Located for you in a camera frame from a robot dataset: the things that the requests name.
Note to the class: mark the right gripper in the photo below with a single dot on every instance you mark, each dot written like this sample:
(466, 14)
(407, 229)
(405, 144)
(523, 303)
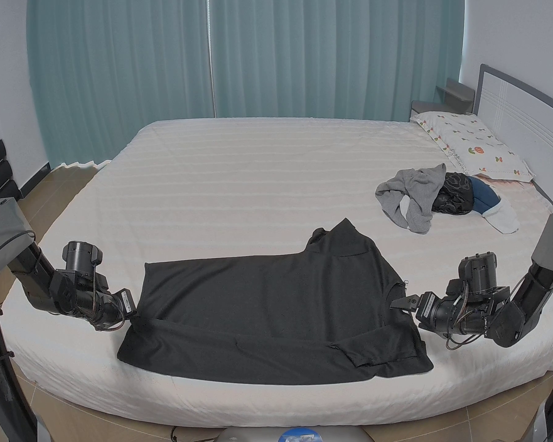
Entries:
(440, 316)

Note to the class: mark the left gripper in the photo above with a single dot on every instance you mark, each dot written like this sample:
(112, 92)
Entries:
(113, 311)

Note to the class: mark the black T-shirt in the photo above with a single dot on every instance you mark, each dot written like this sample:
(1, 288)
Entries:
(267, 311)

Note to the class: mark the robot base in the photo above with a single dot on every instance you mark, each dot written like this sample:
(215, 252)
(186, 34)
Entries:
(258, 436)

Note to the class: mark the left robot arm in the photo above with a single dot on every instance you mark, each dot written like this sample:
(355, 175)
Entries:
(0, 233)

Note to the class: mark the bed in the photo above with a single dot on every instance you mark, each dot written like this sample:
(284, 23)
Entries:
(258, 168)

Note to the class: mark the black patterned garment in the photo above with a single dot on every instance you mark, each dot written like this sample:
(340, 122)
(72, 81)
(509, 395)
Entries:
(454, 196)

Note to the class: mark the dark blue garment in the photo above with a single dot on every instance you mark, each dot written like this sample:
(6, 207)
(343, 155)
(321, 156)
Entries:
(486, 196)

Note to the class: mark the grey garment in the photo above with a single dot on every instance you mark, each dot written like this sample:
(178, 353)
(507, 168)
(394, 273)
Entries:
(419, 189)

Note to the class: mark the white printed pillow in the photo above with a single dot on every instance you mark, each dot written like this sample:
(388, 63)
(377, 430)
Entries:
(474, 143)

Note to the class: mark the grey bedside table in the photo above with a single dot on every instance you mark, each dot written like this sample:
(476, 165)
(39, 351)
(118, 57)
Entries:
(456, 91)

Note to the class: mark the blue-green curtain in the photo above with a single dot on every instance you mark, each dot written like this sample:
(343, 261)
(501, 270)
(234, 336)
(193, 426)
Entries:
(327, 39)
(120, 62)

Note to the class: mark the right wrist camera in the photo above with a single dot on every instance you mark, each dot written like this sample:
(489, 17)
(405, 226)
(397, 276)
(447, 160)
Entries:
(454, 287)

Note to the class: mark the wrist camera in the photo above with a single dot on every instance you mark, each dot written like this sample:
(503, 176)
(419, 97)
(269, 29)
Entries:
(454, 287)
(100, 281)

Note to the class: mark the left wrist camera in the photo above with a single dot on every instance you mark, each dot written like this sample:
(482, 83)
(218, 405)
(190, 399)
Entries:
(100, 281)

